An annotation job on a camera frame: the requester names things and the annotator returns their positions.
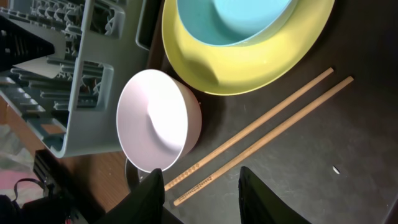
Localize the light blue bowl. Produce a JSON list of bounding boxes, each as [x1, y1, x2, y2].
[[176, 0, 299, 47]]

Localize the right wooden chopstick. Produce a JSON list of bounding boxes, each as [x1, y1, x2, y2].
[[174, 76, 354, 207]]

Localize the yellow plate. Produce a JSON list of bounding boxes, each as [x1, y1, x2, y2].
[[162, 0, 335, 95]]

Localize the wooden chopstick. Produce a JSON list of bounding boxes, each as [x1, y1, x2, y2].
[[164, 67, 334, 191], [174, 76, 354, 207]]

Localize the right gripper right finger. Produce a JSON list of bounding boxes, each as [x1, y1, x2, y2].
[[239, 166, 309, 224]]

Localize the grey dishwasher rack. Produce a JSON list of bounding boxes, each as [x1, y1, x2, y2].
[[1, 0, 161, 158]]

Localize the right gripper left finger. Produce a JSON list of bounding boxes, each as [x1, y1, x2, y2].
[[97, 169, 182, 224]]

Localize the left wooden chopstick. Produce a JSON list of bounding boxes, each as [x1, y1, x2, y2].
[[164, 67, 334, 191]]

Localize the dark brown serving tray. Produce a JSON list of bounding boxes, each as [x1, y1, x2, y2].
[[164, 0, 397, 223]]

